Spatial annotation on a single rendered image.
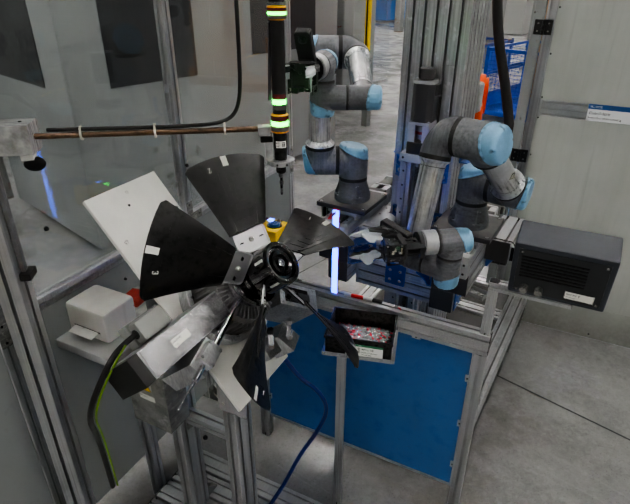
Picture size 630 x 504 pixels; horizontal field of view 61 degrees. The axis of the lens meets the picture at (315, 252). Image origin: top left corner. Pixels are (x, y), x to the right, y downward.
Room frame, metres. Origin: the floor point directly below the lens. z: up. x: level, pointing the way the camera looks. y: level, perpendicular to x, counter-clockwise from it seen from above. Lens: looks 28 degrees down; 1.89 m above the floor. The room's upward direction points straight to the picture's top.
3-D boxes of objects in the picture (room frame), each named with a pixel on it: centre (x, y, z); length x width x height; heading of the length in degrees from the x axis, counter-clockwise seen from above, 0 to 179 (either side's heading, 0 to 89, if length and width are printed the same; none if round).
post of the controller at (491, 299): (1.38, -0.55, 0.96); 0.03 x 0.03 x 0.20; 63
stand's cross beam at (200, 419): (1.28, 0.34, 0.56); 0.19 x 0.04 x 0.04; 63
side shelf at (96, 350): (1.45, 0.63, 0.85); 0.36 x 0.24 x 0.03; 153
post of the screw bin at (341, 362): (1.41, -0.09, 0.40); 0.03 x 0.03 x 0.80; 78
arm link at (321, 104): (1.66, -0.04, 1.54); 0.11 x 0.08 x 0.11; 90
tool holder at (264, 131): (1.30, 0.10, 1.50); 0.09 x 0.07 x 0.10; 98
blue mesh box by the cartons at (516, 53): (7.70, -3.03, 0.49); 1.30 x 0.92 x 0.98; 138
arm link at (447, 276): (1.42, -0.39, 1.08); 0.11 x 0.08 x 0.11; 51
